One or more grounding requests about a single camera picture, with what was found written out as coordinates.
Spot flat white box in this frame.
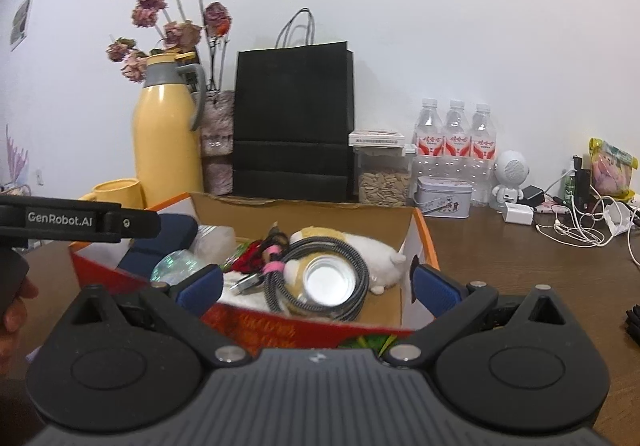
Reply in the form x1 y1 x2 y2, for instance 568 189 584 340
348 128 406 148

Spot black upright stand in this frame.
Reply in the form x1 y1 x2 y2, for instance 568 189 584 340
572 154 593 212

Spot person's left hand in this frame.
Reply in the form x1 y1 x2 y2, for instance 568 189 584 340
0 246 40 379

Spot iridescent plastic wrap ball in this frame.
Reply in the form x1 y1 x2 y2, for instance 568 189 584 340
150 250 206 284

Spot white bottle cap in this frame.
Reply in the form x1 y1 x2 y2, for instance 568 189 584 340
302 256 357 304

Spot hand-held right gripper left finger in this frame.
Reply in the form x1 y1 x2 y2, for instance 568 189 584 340
70 264 252 369

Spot orange red cardboard box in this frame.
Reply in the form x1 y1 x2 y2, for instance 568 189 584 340
68 192 441 357

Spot printed tin box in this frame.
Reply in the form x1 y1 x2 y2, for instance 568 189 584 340
416 176 473 218

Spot braided cable bundle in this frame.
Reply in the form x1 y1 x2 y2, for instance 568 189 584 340
232 221 371 324

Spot pink floral pouch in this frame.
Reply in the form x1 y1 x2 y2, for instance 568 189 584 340
535 200 571 216

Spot pink mottled vase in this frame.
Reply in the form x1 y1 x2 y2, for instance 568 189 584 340
200 90 236 197

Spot white robot toy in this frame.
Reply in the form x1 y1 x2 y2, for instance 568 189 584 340
490 150 531 213

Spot yellow white plush toy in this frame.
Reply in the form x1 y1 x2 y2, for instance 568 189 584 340
220 226 407 322

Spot white charger block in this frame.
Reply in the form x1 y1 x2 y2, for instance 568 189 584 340
502 201 535 226

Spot yellow green snack packet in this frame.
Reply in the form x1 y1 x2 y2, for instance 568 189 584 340
587 137 640 199

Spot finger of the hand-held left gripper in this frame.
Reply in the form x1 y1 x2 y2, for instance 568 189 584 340
120 207 162 236

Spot black paper bag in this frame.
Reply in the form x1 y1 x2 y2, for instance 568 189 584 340
232 8 356 202

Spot yellow mug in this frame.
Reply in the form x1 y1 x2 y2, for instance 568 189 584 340
77 178 147 212

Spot black gloves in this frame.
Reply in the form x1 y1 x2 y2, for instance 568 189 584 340
624 304 640 344

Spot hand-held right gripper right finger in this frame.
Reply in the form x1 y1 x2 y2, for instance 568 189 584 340
384 263 568 369

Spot red artificial rose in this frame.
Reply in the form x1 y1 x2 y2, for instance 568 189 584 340
220 238 271 274

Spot tangled white cables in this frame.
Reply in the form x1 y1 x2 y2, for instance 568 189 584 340
532 166 640 272

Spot dried rose bouquet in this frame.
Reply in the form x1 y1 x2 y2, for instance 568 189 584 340
105 0 233 84

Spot navy zip case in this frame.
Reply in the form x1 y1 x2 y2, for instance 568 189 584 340
117 213 199 279

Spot yellow thermos jug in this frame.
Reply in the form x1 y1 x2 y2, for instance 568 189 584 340
132 51 206 212

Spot white wall frame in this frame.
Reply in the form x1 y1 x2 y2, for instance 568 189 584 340
10 0 36 52

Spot clear seed jar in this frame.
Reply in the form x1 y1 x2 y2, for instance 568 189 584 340
354 146 417 205

